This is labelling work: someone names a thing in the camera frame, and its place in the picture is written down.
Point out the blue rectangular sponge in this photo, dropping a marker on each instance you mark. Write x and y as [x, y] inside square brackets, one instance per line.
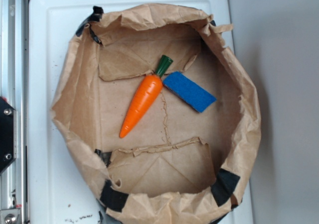
[190, 92]

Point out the orange toy carrot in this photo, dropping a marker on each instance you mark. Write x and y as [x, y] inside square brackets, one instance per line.
[145, 95]

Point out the brown paper bag liner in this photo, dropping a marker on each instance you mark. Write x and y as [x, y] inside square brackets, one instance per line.
[168, 182]

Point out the aluminium frame rail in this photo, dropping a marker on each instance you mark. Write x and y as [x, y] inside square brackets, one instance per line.
[13, 83]

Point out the black metal bracket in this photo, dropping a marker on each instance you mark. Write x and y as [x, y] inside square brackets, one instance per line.
[7, 135]

